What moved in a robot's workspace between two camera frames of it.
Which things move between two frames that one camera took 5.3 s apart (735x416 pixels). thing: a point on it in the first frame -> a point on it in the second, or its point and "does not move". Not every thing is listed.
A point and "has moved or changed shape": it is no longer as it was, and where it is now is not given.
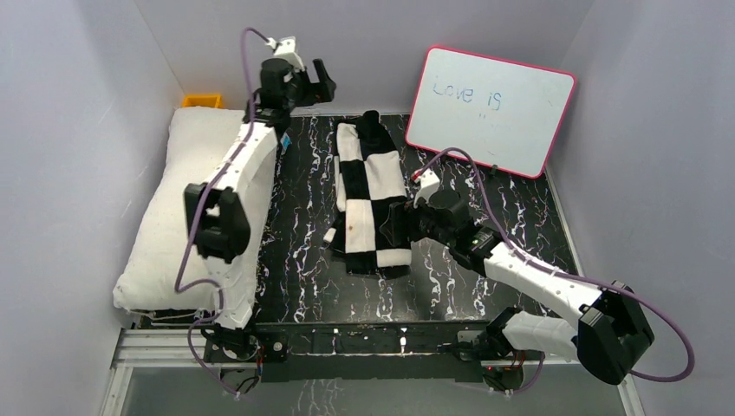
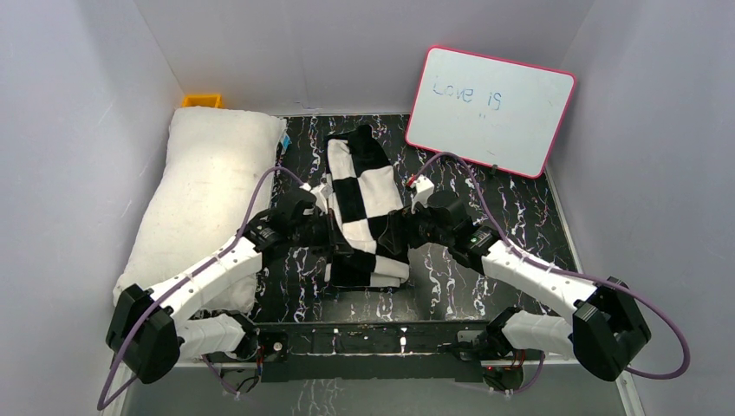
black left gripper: [313, 83] -> [324, 232]
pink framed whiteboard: [509, 115] does not move
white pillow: [161, 268] does not move
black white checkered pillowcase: [369, 181] has moved or changed shape
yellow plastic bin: [202, 100] does not move
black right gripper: [400, 214] does not move
